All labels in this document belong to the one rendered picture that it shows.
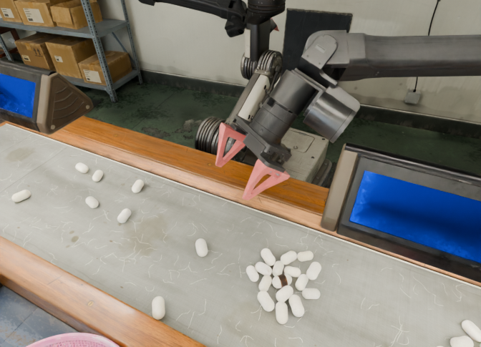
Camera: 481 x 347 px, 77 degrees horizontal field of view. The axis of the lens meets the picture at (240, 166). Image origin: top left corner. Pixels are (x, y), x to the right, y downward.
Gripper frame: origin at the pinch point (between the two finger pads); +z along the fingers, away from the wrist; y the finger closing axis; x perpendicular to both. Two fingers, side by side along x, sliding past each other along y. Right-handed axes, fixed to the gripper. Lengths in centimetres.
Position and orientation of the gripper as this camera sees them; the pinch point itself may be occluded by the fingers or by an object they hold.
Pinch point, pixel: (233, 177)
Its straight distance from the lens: 52.2
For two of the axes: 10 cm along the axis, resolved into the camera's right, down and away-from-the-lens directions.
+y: -5.0, -5.6, 6.6
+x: -6.7, -2.4, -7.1
